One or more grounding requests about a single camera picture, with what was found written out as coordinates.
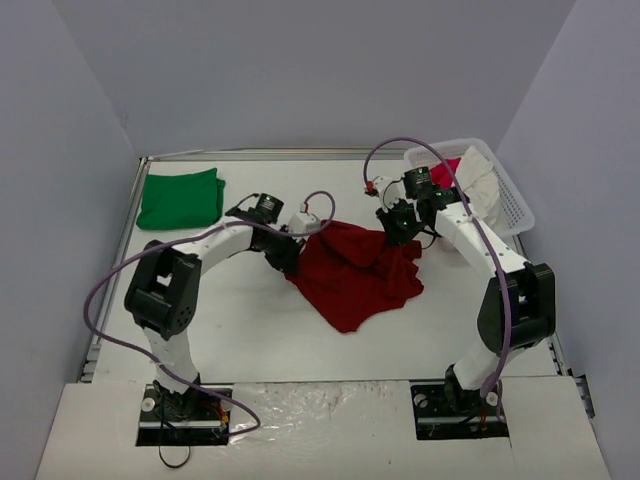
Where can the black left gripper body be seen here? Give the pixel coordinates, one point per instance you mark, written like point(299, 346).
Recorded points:
point(288, 257)

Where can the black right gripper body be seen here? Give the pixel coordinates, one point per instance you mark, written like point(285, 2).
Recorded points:
point(398, 232)

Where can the dark red t shirt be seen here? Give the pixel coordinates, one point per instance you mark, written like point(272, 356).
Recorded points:
point(349, 273)

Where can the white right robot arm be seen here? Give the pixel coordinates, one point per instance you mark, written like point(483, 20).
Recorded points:
point(518, 310)

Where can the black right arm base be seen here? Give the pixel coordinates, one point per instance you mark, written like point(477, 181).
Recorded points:
point(437, 417)

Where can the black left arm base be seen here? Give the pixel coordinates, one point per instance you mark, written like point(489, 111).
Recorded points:
point(192, 419)

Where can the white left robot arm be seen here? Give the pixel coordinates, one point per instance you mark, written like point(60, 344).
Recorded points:
point(162, 296)

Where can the pink t shirt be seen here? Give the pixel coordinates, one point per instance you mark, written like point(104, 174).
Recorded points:
point(441, 176)

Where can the cream white t shirt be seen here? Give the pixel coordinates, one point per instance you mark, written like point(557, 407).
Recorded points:
point(478, 180)

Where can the folded green t shirt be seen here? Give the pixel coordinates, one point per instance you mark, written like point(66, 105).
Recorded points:
point(176, 202)

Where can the white plastic laundry basket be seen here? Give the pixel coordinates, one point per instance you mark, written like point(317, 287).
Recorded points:
point(515, 216)

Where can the white foam front board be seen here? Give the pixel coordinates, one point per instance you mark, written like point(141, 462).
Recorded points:
point(362, 430)

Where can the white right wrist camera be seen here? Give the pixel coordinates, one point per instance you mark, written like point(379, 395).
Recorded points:
point(388, 191)

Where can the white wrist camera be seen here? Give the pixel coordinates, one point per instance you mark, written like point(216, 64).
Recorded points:
point(388, 191)
point(304, 223)

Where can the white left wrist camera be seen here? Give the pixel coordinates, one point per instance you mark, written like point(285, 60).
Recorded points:
point(304, 223)

